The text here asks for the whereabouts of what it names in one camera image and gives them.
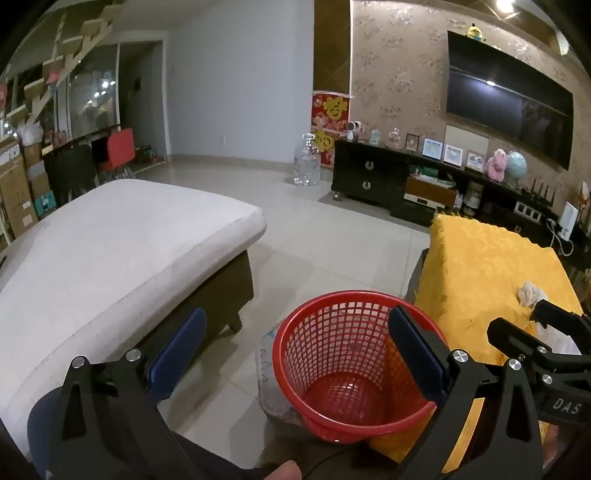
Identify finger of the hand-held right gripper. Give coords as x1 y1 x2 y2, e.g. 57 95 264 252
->
530 299 591 357
488 316 556 389

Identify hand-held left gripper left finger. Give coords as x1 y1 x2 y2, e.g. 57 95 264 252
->
46 307 208 480

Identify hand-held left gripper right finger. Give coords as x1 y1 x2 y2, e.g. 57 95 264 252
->
389 305 544 480

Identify white tissue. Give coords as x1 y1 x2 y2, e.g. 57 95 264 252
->
516 281 549 306

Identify red mesh basket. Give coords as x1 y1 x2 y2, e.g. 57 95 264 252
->
272 291 451 445

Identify person's left hand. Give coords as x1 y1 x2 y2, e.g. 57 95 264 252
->
261 460 303 480

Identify yellow tablecloth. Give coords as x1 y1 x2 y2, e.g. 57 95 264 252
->
369 213 583 476

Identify white upright network box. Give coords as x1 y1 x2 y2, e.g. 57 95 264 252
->
556 202 579 241

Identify white cushioned sofa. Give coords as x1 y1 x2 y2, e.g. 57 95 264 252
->
0 179 267 444

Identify black router with antennas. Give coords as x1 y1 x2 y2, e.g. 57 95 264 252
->
522 180 555 204

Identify light blue globe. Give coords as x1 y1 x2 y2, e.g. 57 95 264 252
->
505 151 528 188

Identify pink plush toy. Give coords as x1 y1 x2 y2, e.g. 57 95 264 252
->
485 148 509 180

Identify green box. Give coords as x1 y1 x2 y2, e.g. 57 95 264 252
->
411 166 455 185

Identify black television cabinet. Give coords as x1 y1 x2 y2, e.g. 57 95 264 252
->
332 138 591 278

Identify beige board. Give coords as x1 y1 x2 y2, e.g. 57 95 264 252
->
445 124 489 162

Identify black chair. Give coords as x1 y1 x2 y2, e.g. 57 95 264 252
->
44 145 98 206

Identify red chair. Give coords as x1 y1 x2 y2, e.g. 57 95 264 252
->
104 128 137 178

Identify large clear water bottle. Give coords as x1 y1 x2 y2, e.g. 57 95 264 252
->
294 133 321 186

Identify stack of cardboard boxes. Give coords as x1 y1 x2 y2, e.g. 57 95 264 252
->
0 138 51 241

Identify red festive poster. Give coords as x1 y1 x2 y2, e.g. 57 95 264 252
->
311 92 349 166

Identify wooden staircase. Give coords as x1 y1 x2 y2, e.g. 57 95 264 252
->
4 0 125 134

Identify white cable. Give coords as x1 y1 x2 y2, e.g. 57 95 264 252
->
545 219 575 257

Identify wall mounted television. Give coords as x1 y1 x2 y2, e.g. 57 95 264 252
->
446 31 574 171

